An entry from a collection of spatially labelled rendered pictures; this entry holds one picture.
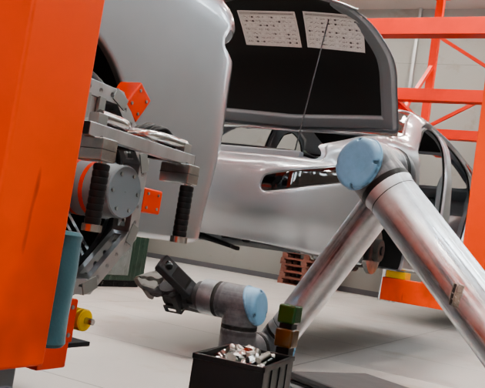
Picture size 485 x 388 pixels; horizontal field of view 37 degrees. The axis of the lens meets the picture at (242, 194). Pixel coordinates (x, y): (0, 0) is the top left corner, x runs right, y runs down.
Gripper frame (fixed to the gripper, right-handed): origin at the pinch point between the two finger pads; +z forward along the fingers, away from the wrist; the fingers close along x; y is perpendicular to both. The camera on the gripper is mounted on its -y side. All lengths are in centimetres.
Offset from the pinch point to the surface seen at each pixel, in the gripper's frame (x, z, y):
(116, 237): 8.0, 10.4, -5.6
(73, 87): -24, -30, -73
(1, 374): -34.8, 22.5, 6.1
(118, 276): 347, 413, 412
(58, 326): -31.5, -5.1, -15.9
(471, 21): 597, 48, 209
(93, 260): -1.8, 11.4, -5.6
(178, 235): 5.2, -14.0, -12.6
